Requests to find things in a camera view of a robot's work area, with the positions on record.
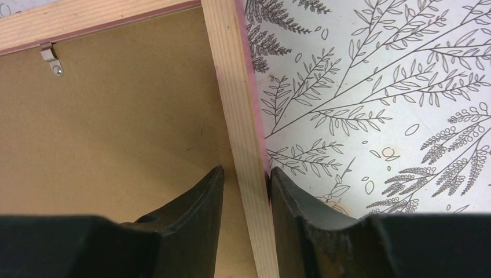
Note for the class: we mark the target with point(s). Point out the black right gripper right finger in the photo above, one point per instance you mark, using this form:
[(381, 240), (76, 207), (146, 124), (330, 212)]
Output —
[(314, 240)]

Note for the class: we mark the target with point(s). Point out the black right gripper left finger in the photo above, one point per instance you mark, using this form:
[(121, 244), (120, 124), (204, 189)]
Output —
[(179, 239)]

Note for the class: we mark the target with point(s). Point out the light wooden picture frame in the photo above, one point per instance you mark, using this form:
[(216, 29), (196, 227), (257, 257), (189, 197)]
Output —
[(60, 21)]

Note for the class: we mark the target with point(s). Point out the brown cardboard backing board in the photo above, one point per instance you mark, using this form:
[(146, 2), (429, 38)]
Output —
[(135, 120)]

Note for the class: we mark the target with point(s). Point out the floral patterned table mat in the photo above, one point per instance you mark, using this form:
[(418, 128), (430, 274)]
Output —
[(386, 107)]

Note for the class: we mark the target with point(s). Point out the metal frame retaining clip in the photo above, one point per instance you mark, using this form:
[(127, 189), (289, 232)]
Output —
[(49, 56)]

